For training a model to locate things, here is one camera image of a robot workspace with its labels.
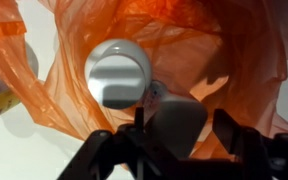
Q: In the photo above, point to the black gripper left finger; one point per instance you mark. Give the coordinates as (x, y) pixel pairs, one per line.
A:
(96, 158)

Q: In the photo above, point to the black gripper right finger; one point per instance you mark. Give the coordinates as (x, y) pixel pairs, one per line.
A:
(261, 158)

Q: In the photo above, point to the white-capped bottle in bag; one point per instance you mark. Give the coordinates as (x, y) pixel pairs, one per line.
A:
(118, 73)

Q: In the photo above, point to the orange plastic bag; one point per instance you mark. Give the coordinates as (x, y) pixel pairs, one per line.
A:
(229, 54)

